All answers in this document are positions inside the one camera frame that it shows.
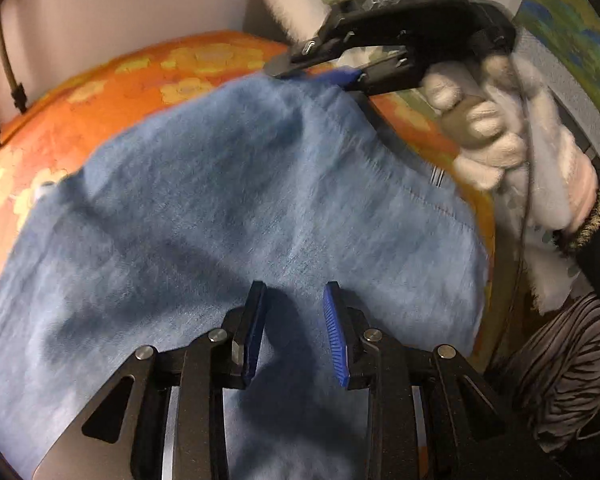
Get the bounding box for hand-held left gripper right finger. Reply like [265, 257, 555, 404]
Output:
[322, 281, 573, 480]

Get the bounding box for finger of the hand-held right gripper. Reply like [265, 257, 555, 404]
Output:
[264, 15, 362, 80]
[324, 44, 432, 96]

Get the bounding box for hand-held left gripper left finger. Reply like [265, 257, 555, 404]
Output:
[32, 281, 268, 480]

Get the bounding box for blue denim pants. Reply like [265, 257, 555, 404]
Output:
[0, 72, 491, 480]

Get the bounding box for person's right hand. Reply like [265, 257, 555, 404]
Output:
[422, 53, 600, 233]

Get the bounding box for colourful painting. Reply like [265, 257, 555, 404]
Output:
[512, 0, 600, 98]

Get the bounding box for orange floral table cover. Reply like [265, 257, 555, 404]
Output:
[0, 31, 496, 361]

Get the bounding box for grey striped garment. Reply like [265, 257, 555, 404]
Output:
[484, 291, 600, 457]

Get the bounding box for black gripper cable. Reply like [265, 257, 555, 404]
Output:
[487, 55, 538, 361]

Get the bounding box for dark beaded bracelet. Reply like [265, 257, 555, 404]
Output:
[559, 180, 600, 252]

